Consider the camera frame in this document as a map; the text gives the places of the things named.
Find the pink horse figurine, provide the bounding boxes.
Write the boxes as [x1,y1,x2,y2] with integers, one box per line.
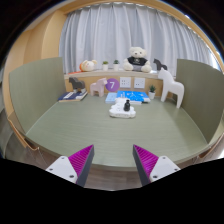
[89,77,108,98]

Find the wooden window ledge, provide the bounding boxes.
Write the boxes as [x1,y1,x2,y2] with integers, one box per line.
[63,68,161,80]

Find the cream teddy bear black shirt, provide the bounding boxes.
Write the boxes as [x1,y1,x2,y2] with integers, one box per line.
[122,46,153,74]

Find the green partition panel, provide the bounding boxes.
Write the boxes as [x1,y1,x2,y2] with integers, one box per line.
[175,58,224,144]
[8,56,67,134]

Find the purple round number disc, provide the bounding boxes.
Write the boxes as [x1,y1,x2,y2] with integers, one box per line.
[105,77,121,93]

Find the grey curtain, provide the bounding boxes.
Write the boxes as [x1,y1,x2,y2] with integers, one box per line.
[58,2,221,77]

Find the black horse figurine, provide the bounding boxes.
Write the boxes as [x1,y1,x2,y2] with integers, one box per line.
[153,58,169,72]

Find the small potted plant white pot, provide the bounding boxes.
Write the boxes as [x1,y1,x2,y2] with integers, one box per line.
[147,84,157,100]
[112,59,121,72]
[101,60,110,72]

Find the thin white book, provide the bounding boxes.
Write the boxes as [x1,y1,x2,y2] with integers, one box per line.
[128,99,144,106]

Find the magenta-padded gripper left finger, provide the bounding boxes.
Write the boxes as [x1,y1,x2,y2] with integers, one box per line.
[45,144,95,188]

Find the white wall socket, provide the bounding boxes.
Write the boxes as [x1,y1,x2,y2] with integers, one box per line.
[119,76,132,89]
[133,77,147,90]

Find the dark grey horse figurine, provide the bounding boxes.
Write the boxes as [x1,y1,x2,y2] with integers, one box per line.
[68,76,87,94]

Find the light blue book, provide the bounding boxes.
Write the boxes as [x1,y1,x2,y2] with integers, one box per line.
[105,92,118,104]

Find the white power strip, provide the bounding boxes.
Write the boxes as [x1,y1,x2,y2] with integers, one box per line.
[108,101,137,119]

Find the bright blue book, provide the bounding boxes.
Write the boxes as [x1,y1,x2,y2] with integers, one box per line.
[116,90,151,103]

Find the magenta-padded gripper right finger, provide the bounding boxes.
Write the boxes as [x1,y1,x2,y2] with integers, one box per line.
[132,144,181,187]

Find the large white horse figurine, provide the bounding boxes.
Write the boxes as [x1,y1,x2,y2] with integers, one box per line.
[157,68,185,109]

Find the cream round plush toy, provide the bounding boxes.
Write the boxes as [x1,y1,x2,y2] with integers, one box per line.
[78,59,99,73]

